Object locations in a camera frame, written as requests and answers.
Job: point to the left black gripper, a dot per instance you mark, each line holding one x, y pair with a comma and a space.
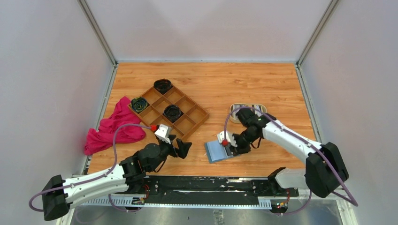
183, 147

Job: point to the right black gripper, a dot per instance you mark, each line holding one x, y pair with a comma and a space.
240, 149

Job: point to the blue leather card holder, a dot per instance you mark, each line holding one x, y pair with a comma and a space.
216, 152

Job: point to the beige oval card tray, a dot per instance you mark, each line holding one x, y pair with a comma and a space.
256, 108

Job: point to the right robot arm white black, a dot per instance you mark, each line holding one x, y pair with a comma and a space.
324, 170

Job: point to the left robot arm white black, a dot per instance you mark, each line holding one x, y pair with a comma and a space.
60, 195

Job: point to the brown wooden grid tray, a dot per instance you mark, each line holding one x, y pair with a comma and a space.
194, 115

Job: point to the pink crumpled cloth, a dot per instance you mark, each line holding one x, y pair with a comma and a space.
102, 138

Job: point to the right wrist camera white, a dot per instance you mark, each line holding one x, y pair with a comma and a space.
226, 138

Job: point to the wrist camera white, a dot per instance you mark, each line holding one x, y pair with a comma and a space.
162, 133
226, 138

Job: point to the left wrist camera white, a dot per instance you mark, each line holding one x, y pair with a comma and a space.
162, 133

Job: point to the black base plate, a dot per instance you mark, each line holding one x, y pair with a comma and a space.
212, 191

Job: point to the aluminium frame rail front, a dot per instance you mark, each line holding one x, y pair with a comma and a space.
192, 191

